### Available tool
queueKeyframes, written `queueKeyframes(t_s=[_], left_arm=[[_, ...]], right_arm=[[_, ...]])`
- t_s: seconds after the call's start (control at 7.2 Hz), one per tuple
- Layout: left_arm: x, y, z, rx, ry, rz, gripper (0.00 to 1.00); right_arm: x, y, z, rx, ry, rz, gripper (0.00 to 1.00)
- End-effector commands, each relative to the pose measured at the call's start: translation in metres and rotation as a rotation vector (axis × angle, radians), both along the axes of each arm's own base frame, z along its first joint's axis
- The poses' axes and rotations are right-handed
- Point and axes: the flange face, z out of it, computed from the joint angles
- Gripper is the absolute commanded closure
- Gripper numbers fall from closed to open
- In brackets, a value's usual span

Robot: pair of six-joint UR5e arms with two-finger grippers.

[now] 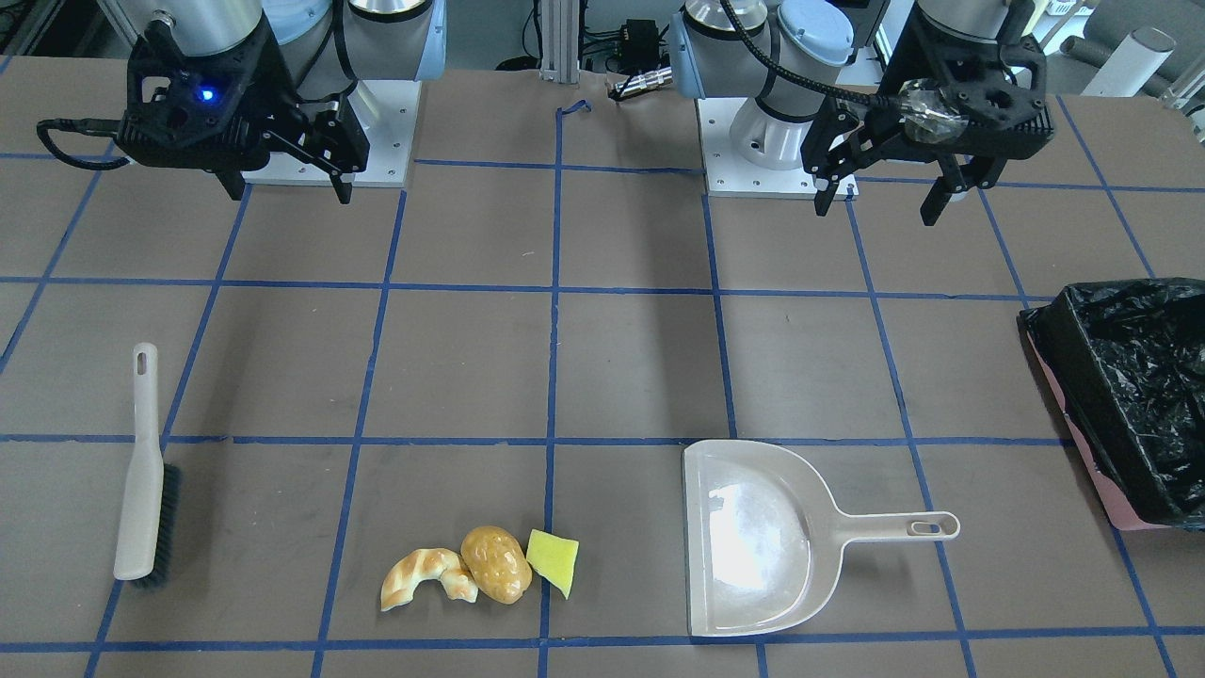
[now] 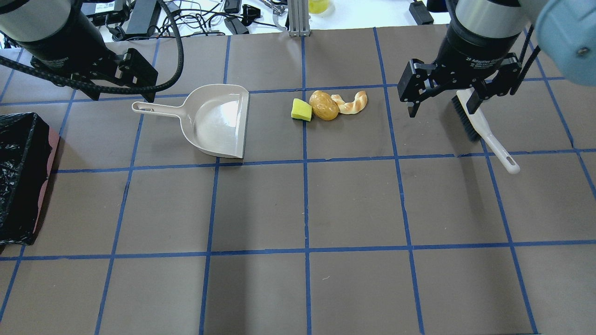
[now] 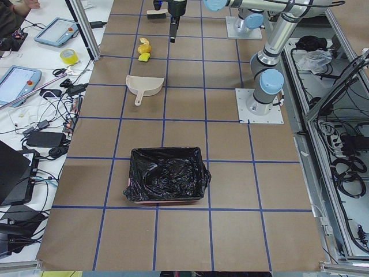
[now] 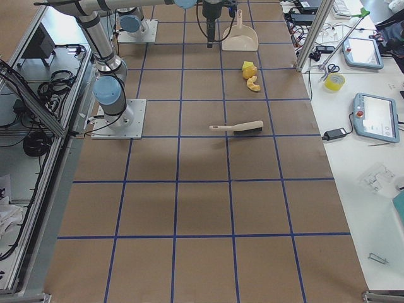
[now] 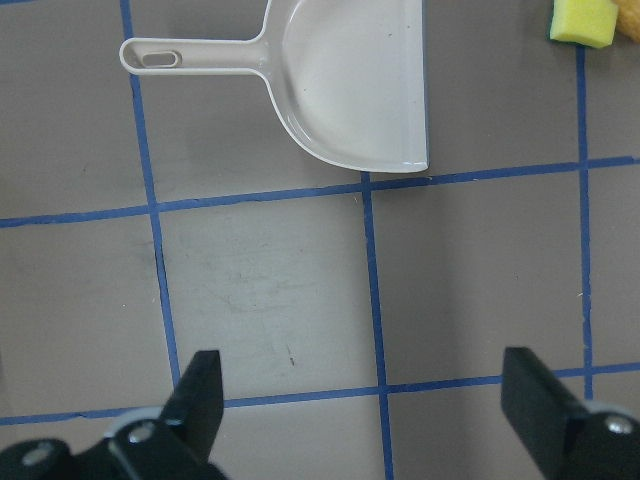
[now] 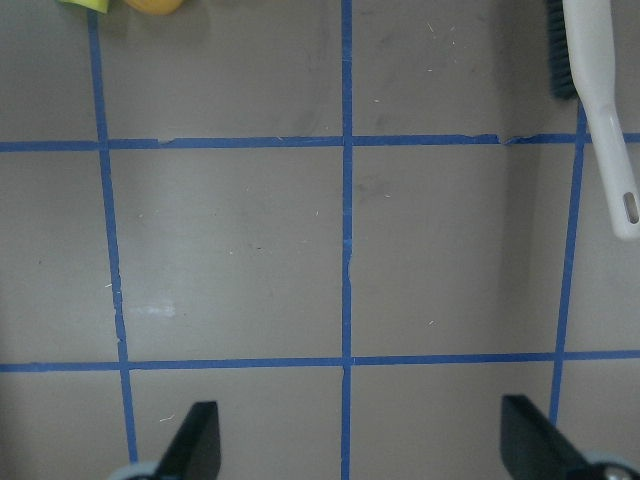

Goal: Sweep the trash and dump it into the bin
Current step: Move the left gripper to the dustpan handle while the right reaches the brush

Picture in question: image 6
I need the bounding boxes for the orange peel trash piece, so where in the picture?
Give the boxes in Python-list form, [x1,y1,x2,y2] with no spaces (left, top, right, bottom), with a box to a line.
[125,0,184,16]

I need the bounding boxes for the white hand brush black bristles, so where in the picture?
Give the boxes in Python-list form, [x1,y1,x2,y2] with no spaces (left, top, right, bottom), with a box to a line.
[545,0,639,240]

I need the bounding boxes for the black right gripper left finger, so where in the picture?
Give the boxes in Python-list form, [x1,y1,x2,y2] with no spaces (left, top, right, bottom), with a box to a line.
[155,401,221,480]

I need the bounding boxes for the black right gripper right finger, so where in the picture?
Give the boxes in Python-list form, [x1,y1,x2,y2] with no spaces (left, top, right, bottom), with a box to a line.
[500,395,600,480]

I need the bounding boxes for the yellow green sponge piece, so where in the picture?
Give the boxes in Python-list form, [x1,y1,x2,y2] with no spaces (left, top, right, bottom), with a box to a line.
[60,0,110,14]

